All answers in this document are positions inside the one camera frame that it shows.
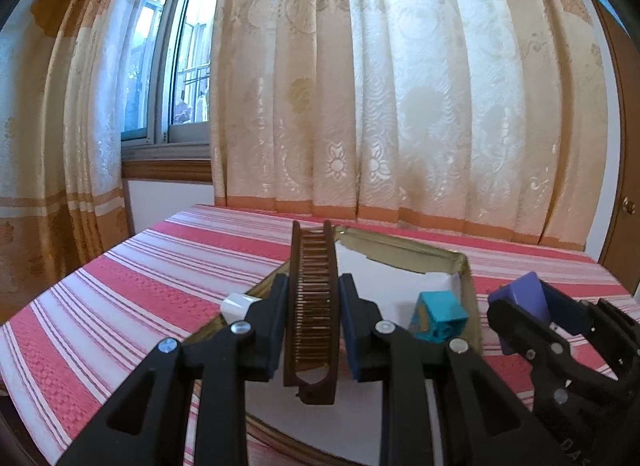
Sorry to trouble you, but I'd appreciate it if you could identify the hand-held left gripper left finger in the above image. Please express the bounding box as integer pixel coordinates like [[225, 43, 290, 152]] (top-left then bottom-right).
[[59, 273, 291, 466]]

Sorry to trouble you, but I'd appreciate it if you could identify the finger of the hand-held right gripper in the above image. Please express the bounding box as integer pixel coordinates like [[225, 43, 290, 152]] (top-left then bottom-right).
[[486, 300, 626, 397], [541, 282, 640, 364]]

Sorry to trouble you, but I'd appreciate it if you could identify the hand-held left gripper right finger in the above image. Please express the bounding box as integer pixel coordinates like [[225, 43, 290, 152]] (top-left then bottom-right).
[[337, 273, 571, 466]]

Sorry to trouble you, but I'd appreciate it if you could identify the purple toy block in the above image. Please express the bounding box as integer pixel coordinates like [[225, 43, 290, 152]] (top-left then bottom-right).
[[487, 272, 551, 357]]

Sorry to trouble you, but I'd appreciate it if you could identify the brown comb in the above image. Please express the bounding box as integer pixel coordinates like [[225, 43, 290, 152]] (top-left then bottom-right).
[[282, 220, 341, 407]]

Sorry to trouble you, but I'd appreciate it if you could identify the small white box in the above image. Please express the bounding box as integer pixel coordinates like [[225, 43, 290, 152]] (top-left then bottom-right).
[[220, 293, 263, 321]]

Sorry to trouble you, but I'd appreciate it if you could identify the teal toy block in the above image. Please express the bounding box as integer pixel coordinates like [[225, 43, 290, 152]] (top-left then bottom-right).
[[407, 291, 471, 344]]

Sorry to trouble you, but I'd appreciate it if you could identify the gold tin tray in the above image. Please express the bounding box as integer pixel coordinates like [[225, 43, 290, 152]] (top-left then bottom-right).
[[180, 225, 485, 466]]

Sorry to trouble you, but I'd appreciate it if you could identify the white paper liner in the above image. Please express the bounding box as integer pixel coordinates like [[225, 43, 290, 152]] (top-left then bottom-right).
[[245, 241, 463, 466]]

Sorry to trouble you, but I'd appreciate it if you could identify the wooden cabinet door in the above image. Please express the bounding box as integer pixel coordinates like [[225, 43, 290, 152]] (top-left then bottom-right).
[[592, 0, 640, 297]]

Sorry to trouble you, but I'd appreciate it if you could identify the wooden window sill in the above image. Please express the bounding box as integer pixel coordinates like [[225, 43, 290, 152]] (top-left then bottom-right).
[[121, 158, 216, 181]]

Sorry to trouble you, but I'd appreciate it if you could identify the cream patterned curtain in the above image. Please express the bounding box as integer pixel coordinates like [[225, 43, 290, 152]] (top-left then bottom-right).
[[207, 0, 608, 251], [0, 0, 161, 327]]

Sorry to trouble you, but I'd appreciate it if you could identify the window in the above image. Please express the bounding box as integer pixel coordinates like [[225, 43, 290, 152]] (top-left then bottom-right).
[[120, 0, 231, 147]]

